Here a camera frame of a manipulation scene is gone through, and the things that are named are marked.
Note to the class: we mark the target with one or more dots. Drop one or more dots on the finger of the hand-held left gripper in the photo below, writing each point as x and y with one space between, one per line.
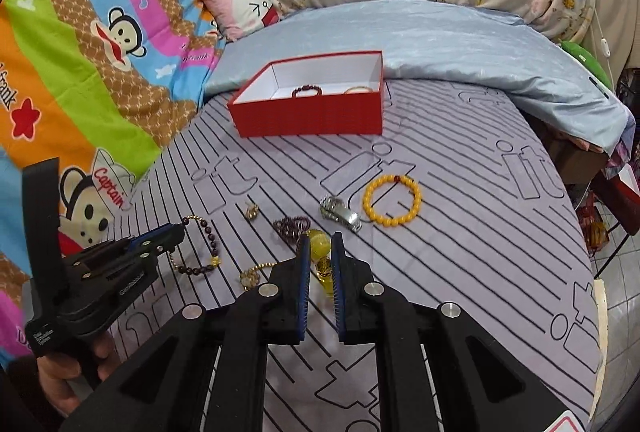
150 234
167 244

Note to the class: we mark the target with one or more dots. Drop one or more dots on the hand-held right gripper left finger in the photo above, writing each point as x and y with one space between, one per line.
303 284

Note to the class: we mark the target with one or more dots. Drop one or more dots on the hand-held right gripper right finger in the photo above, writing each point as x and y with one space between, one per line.
338 284

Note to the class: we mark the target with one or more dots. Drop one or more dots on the silver wristwatch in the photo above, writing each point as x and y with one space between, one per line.
337 212

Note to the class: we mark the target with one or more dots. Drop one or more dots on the red cardboard box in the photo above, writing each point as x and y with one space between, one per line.
320 115

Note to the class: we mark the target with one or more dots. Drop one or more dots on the person's left hand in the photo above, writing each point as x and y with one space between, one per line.
57 379

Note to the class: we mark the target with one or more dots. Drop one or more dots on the grey striped bed sheet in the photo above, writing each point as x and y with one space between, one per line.
450 262

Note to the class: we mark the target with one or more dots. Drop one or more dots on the colourful cartoon monkey blanket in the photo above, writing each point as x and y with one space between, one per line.
100 62

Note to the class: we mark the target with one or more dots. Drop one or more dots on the gold bangle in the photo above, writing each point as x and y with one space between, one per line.
357 89

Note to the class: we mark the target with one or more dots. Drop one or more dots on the pink rabbit pillow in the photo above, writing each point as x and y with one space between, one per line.
240 7

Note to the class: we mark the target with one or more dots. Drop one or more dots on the red and white card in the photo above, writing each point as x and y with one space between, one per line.
562 423

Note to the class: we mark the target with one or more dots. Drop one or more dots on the light blue pillow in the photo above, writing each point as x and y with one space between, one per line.
450 42

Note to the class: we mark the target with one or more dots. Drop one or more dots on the brown cardboard box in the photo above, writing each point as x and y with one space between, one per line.
575 160

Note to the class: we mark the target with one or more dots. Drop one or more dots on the green plush item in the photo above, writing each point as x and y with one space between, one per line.
582 57

